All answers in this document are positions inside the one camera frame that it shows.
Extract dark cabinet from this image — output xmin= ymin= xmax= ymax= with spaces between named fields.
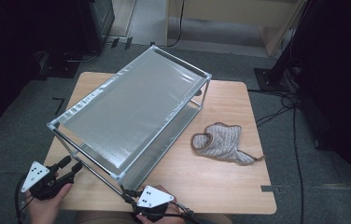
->
xmin=76 ymin=0 xmax=116 ymax=54

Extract person's right hand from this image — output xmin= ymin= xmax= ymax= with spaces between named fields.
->
xmin=135 ymin=184 xmax=188 ymax=224

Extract hand-held gripper cable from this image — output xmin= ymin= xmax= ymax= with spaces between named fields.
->
xmin=168 ymin=200 xmax=202 ymax=224
xmin=14 ymin=175 xmax=31 ymax=224

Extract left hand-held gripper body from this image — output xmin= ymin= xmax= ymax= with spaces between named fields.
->
xmin=20 ymin=161 xmax=76 ymax=201

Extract light wooden furniture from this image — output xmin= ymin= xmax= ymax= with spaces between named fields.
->
xmin=165 ymin=0 xmax=306 ymax=58

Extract silver metal shelf rack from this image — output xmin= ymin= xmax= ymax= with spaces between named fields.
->
xmin=46 ymin=45 xmax=213 ymax=191

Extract black hanging cable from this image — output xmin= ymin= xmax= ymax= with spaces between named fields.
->
xmin=166 ymin=0 xmax=186 ymax=49

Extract person's left hand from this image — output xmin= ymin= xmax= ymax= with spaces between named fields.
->
xmin=23 ymin=181 xmax=74 ymax=224

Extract left hand-held gripper cable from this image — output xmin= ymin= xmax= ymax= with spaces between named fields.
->
xmin=14 ymin=175 xmax=31 ymax=224

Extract black floor cables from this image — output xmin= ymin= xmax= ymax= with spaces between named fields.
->
xmin=247 ymin=88 xmax=305 ymax=224

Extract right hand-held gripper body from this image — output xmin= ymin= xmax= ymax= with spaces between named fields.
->
xmin=129 ymin=185 xmax=176 ymax=223

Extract black metal stand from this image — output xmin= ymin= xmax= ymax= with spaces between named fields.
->
xmin=253 ymin=0 xmax=324 ymax=93

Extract right hand-held gripper cable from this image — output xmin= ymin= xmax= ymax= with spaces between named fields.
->
xmin=168 ymin=200 xmax=202 ymax=224

